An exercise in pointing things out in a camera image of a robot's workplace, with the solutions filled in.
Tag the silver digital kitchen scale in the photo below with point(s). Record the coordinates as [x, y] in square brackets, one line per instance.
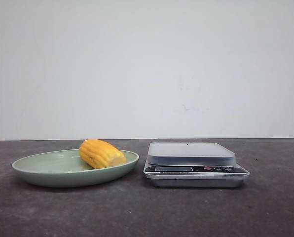
[193, 164]

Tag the green oval plate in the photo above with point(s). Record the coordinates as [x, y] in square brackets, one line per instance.
[65, 169]

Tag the yellow corn cob piece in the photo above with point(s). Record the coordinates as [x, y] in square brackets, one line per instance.
[100, 154]

